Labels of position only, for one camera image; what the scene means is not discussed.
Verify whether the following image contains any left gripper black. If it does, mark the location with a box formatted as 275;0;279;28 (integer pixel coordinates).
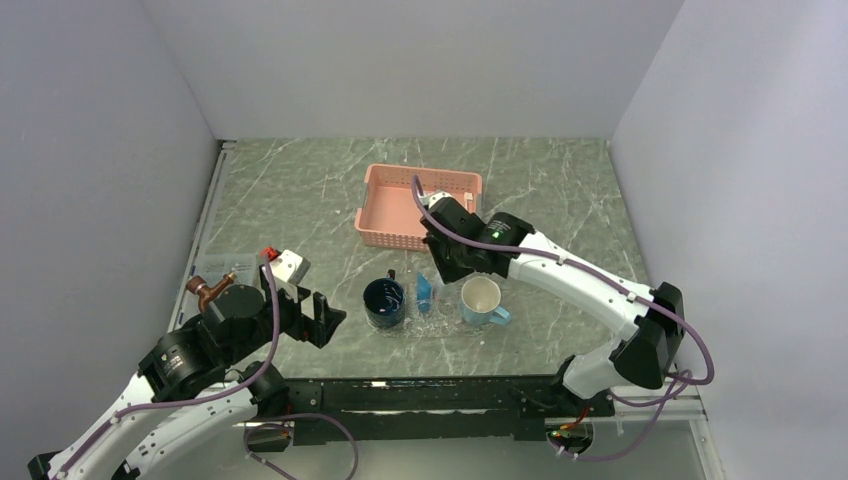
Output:
225;277;346;364

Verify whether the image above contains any blue toothpaste tube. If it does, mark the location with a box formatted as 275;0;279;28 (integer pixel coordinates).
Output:
415;272;433;314

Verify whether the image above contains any light blue white mug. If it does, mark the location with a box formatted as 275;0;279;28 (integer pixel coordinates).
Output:
460;276;512;327

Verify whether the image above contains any clear acrylic toothbrush holder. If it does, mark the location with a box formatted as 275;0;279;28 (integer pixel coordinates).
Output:
403;297;463;337

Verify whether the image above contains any dark blue mug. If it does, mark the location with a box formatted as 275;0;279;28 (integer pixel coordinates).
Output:
362;269;406;329

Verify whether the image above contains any clear textured oval tray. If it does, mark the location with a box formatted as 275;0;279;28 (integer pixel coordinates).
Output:
367;293;490;339

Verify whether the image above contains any pink perforated plastic basket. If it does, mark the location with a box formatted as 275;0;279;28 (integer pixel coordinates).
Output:
354;164;483;251

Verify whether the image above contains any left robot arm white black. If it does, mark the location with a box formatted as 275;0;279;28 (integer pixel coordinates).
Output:
27;271;347;479

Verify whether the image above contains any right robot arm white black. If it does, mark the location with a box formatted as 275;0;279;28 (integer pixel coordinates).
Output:
415;193;683;415

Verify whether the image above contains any white toothbrush at basket side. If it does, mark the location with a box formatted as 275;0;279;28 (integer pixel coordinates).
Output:
463;192;476;213

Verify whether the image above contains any copper brass fitting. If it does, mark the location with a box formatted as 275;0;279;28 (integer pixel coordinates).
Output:
185;271;238;313

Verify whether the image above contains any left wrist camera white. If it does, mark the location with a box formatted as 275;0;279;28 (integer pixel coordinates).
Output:
260;247;311;288

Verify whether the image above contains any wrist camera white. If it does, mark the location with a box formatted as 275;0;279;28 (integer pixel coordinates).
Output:
260;247;311;288
420;190;453;210

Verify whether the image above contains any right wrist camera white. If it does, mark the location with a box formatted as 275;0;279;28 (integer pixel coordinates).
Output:
420;190;453;210

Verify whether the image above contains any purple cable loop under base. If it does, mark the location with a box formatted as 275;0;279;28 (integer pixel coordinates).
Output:
242;413;360;480

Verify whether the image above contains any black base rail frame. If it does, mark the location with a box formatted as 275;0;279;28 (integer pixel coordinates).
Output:
255;375;615;446

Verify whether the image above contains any purple cable under right base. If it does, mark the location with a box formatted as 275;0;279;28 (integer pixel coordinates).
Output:
547;368;693;464

